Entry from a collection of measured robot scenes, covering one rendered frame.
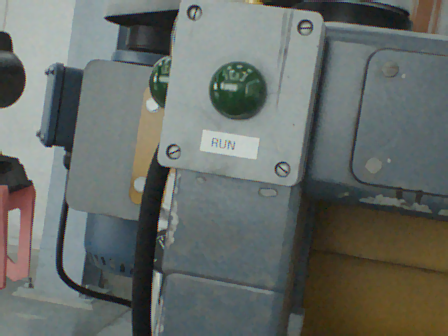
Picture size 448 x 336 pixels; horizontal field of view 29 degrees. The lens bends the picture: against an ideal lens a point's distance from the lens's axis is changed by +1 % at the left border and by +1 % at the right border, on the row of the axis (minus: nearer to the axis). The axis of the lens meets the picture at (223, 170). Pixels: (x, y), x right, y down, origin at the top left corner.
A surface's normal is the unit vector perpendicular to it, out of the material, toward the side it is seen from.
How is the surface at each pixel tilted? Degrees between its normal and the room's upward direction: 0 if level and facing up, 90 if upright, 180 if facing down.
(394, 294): 90
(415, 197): 101
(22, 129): 90
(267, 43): 90
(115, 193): 90
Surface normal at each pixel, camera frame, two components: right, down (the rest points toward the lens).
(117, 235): -0.37, 0.01
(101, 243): -0.60, -0.03
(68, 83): 0.28, 0.09
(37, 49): -0.17, 0.03
